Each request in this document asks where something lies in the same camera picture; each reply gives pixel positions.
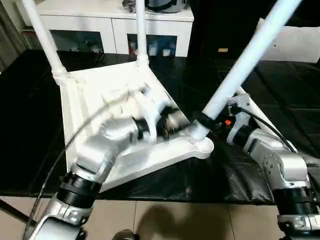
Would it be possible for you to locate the white plastic table leg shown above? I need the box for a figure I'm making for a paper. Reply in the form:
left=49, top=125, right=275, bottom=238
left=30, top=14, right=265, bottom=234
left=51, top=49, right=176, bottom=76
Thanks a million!
left=187, top=0, right=304, bottom=141
left=133, top=0, right=151, bottom=69
left=20, top=0, right=71, bottom=84
left=235, top=87, right=282, bottom=137

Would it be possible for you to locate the white plastic table top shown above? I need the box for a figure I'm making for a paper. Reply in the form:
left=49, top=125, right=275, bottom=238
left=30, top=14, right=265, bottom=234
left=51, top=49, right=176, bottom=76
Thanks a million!
left=58, top=60, right=216, bottom=194

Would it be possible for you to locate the grey pillow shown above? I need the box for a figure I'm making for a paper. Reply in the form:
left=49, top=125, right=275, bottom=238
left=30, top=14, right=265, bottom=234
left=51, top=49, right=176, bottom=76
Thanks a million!
left=254, top=17, right=320, bottom=64

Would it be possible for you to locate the grey black bag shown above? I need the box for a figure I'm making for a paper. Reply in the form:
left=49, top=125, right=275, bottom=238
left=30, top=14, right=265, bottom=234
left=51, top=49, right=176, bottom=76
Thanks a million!
left=122, top=0, right=189, bottom=14

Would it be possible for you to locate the white cabinet with glass doors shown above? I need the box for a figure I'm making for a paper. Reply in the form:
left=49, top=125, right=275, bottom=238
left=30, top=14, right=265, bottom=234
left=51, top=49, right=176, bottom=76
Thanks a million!
left=17, top=0, right=195, bottom=57

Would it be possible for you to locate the black work mat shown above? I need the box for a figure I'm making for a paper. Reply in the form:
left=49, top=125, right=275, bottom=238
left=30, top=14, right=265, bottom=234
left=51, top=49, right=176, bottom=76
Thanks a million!
left=0, top=48, right=320, bottom=205

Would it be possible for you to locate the grey curtain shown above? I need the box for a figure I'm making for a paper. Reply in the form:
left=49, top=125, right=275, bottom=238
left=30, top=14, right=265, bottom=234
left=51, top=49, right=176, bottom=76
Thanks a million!
left=0, top=0, right=29, bottom=67

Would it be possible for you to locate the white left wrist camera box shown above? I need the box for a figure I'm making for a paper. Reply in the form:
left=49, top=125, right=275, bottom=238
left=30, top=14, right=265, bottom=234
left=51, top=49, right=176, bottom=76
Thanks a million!
left=129, top=84, right=172, bottom=147

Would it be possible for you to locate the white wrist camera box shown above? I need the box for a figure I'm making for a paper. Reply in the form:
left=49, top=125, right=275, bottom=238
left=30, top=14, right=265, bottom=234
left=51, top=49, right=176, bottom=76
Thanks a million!
left=129, top=84, right=172, bottom=147
left=227, top=93, right=254, bottom=122

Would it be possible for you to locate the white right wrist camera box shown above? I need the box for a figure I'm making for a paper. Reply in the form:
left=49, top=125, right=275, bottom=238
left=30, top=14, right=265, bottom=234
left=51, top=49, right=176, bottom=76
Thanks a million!
left=227, top=93, right=254, bottom=122

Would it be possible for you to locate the black work table frame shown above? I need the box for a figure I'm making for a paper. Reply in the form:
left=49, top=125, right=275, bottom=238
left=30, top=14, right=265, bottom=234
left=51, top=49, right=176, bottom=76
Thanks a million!
left=0, top=197, right=37, bottom=227

